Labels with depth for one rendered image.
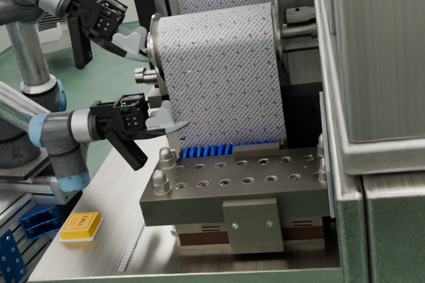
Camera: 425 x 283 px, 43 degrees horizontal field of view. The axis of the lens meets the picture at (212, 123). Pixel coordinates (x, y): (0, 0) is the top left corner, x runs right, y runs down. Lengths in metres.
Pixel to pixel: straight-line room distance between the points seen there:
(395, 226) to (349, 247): 0.02
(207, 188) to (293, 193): 0.16
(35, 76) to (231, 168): 0.90
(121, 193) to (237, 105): 0.40
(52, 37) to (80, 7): 4.97
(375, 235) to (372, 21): 0.09
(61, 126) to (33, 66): 0.58
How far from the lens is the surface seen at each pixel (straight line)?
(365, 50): 0.21
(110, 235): 1.22
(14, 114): 1.37
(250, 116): 1.13
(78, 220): 1.26
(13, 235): 1.86
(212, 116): 1.14
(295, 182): 1.01
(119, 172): 1.46
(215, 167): 1.10
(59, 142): 1.24
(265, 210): 0.99
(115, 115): 1.16
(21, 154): 1.88
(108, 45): 1.14
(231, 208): 0.99
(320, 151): 1.08
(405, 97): 0.22
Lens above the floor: 1.56
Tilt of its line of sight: 24 degrees down
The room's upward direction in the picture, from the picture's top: 11 degrees counter-clockwise
